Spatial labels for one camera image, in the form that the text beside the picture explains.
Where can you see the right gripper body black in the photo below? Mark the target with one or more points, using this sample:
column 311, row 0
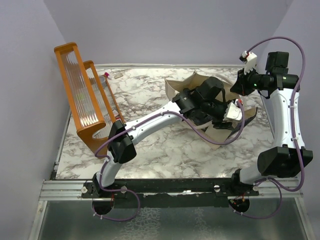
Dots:
column 249, row 82

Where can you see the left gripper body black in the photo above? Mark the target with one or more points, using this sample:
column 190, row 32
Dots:
column 217, row 124

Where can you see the beige canvas tote bag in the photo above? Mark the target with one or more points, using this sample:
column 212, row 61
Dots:
column 173, row 87

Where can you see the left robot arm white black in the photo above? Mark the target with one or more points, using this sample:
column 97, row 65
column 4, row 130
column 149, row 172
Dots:
column 204, row 102

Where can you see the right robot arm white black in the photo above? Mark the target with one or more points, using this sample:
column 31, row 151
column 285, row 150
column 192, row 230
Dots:
column 288, row 156

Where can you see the short orange wooden rack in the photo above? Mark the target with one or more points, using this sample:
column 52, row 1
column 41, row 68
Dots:
column 105, row 98

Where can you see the small pink white tube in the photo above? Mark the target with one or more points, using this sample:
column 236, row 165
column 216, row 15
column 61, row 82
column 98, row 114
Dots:
column 107, row 75

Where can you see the grey tape roll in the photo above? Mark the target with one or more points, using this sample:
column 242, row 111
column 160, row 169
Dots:
column 103, row 81

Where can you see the tall orange wooden rack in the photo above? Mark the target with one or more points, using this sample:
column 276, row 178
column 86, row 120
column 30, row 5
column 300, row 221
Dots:
column 89, row 122

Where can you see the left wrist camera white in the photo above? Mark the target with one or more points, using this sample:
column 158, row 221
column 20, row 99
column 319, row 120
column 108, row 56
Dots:
column 233, row 113

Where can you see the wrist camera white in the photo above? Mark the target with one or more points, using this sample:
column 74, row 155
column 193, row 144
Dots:
column 249, row 59
column 233, row 113

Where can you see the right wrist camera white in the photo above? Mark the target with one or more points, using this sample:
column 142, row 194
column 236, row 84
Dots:
column 249, row 59

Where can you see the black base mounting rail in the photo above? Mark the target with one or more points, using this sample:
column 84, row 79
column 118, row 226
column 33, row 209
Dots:
column 122, row 195

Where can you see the aluminium frame rail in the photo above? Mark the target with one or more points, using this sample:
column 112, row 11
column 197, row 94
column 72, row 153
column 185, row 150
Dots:
column 72, row 190

